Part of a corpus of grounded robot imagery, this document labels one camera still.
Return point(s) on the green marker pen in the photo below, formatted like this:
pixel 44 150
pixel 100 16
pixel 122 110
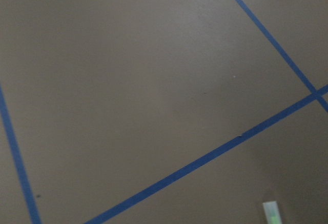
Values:
pixel 272 213

